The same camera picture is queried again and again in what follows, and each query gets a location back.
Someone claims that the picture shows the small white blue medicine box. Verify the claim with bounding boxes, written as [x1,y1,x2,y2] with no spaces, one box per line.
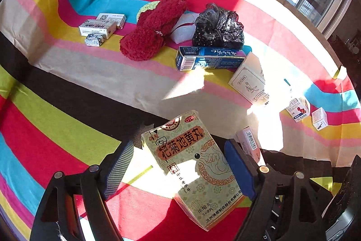
[85,33,106,47]

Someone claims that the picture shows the green round sponge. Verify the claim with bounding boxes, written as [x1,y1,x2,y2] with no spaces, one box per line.
[136,2,158,23]

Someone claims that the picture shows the beige green medicine box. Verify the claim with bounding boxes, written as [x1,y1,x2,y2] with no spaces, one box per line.
[141,110,246,232]

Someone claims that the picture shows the grey white pouch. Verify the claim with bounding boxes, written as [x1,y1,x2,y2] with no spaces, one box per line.
[169,11,202,45]

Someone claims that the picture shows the white red medicine box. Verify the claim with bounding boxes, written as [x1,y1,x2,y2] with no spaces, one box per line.
[79,19,117,40]

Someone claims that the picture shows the white medicine box green frog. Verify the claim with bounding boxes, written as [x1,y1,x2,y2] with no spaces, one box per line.
[97,13,126,30]

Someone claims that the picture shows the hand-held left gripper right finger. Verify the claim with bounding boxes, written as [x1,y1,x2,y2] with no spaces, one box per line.
[224,139,333,241]

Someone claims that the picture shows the striped colourful cloth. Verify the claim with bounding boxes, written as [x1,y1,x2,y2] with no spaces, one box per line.
[0,0,361,241]

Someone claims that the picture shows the red fuzzy sock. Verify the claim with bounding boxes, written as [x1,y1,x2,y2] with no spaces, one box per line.
[120,0,188,61]

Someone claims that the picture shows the blue long carton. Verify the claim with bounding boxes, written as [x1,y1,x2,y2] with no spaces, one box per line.
[175,45,252,71]

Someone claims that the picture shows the black lace scrunchie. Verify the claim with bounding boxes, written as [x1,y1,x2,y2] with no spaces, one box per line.
[192,3,245,49]

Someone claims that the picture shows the small box red figure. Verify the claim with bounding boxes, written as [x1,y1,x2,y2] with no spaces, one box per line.
[285,97,311,123]

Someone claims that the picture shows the pink white box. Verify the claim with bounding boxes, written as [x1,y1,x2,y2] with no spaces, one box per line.
[235,126,263,164]

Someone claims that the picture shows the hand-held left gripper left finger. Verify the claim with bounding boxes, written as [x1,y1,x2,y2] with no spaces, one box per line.
[30,141,134,241]

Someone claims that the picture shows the white box line drawing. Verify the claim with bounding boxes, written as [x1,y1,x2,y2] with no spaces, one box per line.
[228,52,270,106]

